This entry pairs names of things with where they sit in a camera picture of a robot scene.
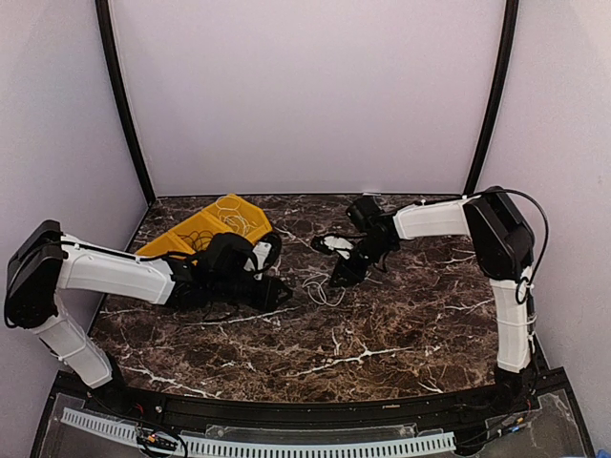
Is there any right yellow plastic bin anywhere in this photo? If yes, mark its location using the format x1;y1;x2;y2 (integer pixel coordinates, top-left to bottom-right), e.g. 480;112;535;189
202;194;273;244

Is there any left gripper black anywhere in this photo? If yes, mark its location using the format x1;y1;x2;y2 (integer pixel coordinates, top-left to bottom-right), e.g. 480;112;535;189
211;274;293;313

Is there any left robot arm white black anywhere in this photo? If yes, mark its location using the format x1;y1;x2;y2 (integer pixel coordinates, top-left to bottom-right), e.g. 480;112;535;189
4;219;293;416

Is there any left yellow plastic bin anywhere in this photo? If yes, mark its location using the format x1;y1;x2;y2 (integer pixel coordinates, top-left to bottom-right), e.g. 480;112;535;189
136;239;173;258

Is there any middle yellow plastic bin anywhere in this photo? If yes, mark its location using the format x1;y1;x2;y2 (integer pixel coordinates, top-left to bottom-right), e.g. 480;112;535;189
163;211;227;253

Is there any left black frame post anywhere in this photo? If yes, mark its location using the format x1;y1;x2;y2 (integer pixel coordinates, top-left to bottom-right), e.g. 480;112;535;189
95;0;157;207

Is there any black front rail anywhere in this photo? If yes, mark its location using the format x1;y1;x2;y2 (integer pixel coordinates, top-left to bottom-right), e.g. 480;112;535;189
82;385;539;431

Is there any yellow plastic bin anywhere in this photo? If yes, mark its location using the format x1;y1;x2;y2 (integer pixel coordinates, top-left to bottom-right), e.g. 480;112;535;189
202;194;273;244
163;211;227;253
136;239;173;258

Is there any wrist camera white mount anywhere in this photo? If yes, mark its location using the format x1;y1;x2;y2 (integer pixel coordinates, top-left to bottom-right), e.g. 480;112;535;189
244;231;283;281
310;234;354;260

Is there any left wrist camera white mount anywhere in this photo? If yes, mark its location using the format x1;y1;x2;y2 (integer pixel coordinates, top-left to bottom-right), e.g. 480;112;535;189
244;231;283;281

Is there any black frame post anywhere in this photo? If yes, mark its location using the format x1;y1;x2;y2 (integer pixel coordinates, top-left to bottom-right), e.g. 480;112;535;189
95;0;157;207
463;0;519;195

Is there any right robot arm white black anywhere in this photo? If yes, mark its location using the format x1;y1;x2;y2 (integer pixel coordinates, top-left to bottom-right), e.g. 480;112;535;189
311;187;544;414

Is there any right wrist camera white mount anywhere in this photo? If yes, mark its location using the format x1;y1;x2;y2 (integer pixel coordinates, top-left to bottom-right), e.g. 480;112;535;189
310;234;354;260

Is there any white slotted cable duct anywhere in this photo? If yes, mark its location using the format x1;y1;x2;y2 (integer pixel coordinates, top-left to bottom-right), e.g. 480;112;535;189
60;407;455;457

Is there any right black frame post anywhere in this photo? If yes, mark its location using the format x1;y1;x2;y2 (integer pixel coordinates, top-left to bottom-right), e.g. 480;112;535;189
463;0;519;195

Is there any small circuit board with wires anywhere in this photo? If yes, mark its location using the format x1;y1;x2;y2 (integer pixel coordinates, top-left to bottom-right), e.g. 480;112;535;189
136;426;179;453

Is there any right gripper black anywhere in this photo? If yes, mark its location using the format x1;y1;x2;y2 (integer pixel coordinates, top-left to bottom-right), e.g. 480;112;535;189
328;235;393;287

